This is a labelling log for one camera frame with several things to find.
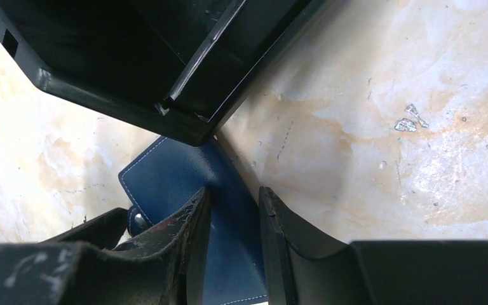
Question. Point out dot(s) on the black plastic card box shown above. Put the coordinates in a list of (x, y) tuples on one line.
[(176, 68)]

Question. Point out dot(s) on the blue leather card holder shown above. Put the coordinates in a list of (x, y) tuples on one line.
[(165, 176)]

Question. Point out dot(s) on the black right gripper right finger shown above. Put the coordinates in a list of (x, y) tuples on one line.
[(304, 265)]

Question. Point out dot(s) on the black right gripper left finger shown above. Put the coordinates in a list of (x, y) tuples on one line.
[(163, 265)]

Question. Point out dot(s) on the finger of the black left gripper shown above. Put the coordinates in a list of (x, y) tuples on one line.
[(103, 231)]

